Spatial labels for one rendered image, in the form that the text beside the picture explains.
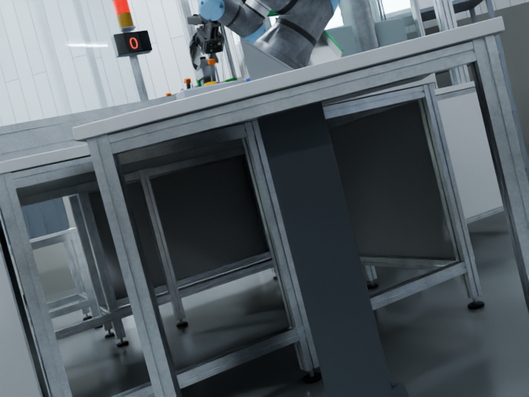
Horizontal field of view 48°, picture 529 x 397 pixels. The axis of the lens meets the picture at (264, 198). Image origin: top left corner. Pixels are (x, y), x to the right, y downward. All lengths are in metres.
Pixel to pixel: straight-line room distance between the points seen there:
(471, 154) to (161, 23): 3.65
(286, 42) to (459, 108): 1.97
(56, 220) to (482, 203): 2.43
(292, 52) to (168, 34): 4.63
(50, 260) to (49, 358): 4.66
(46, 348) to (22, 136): 0.56
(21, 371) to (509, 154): 1.27
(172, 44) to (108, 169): 4.79
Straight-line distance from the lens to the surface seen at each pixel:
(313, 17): 1.52
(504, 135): 1.34
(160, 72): 6.02
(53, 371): 1.69
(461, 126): 3.34
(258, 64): 1.45
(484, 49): 1.34
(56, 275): 6.32
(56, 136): 1.75
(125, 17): 2.17
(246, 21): 1.85
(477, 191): 3.36
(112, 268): 3.46
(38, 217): 3.76
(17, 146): 1.74
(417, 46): 1.28
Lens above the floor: 0.68
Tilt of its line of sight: 3 degrees down
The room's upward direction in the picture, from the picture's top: 14 degrees counter-clockwise
